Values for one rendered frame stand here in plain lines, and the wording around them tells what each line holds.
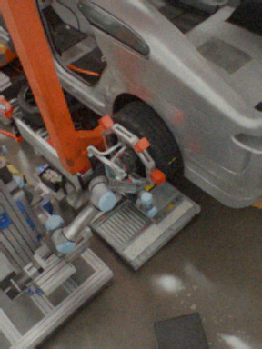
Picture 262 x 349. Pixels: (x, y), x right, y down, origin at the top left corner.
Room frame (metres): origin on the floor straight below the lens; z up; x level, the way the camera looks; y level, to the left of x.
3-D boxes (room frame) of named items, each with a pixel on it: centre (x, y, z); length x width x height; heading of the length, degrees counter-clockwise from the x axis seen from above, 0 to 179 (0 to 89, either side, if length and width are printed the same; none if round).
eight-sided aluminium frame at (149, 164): (2.14, -0.01, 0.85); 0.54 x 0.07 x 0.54; 34
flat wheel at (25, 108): (3.56, 0.71, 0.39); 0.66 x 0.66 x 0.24
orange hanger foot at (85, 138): (2.62, 0.20, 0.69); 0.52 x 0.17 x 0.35; 124
